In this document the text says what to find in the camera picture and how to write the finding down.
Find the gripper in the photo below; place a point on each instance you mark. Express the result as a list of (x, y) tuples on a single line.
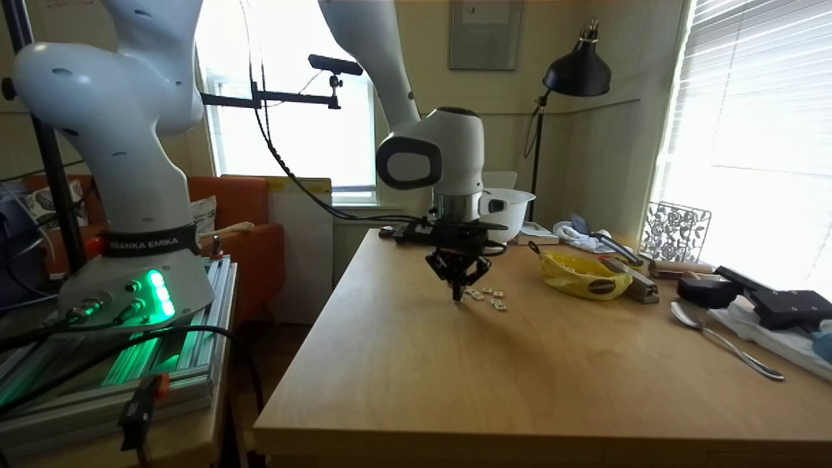
[(460, 238)]

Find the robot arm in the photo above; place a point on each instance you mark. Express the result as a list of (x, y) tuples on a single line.
[(123, 130)]

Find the small book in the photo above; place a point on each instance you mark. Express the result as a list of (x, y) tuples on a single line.
[(536, 234)]

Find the crumpled white cloth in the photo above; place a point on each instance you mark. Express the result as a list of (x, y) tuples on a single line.
[(575, 238)]

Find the yellow banana-shaped pouch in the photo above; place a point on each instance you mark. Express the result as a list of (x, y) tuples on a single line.
[(578, 276)]

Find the dark ladle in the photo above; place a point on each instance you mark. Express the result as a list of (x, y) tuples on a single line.
[(580, 225)]

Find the white board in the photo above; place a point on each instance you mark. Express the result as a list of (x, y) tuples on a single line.
[(302, 253)]

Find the brown and silver stapler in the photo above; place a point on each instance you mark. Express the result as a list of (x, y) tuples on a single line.
[(640, 286)]

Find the window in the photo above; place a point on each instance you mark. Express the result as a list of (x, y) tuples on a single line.
[(305, 136)]

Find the orange armchair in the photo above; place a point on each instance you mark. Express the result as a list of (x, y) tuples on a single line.
[(257, 253)]

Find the metal floral napkin holder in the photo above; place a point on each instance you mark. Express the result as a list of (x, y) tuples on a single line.
[(676, 233)]

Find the black floor lamp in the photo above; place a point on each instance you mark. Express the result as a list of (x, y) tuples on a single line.
[(577, 70)]

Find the wooden rolling pin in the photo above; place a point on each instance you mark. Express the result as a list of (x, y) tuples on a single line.
[(689, 267)]

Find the silver spoon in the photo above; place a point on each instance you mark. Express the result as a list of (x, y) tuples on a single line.
[(689, 316)]

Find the framed picture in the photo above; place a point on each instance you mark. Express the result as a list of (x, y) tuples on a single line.
[(485, 34)]

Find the wooden stick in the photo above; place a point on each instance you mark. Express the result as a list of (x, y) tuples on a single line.
[(231, 229)]

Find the small black box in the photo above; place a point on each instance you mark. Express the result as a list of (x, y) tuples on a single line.
[(707, 292)]

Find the patterned cushion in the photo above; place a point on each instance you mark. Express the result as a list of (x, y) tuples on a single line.
[(47, 203), (204, 213)]

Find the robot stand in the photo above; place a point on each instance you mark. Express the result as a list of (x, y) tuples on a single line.
[(188, 364)]

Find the window blinds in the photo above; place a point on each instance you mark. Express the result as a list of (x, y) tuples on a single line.
[(754, 130)]

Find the black and orange clamp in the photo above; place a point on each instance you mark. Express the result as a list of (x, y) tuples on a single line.
[(140, 409)]

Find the blue object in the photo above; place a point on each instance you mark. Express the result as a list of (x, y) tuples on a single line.
[(824, 346)]

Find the black stand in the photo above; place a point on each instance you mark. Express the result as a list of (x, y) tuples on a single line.
[(49, 162)]

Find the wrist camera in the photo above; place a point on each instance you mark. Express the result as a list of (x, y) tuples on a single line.
[(412, 234)]

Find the camera on mount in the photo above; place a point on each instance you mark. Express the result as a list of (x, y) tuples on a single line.
[(335, 64)]

